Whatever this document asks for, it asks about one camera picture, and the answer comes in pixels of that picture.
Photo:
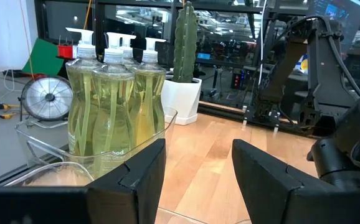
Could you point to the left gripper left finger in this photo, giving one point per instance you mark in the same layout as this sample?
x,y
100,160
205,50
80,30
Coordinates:
x,y
136,193

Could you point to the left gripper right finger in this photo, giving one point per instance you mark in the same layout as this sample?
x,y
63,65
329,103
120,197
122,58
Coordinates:
x,y
267,186

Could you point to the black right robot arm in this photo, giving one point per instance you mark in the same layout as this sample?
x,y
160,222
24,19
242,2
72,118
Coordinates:
x,y
326,71

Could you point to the clear plastic bin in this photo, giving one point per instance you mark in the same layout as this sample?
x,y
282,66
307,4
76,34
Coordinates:
x,y
58,175
43,146

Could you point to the black device red lights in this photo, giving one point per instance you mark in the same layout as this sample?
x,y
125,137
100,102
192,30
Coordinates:
x,y
237,81

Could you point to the round metal floor fan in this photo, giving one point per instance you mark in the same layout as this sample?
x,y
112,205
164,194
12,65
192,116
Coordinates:
x,y
47,98

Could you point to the green cactus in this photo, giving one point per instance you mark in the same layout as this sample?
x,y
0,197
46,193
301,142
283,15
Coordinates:
x,y
184,46

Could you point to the red box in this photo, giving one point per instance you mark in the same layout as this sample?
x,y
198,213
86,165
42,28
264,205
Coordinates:
x,y
65,52

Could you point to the green board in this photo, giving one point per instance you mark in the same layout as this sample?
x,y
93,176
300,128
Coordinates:
x,y
43,59

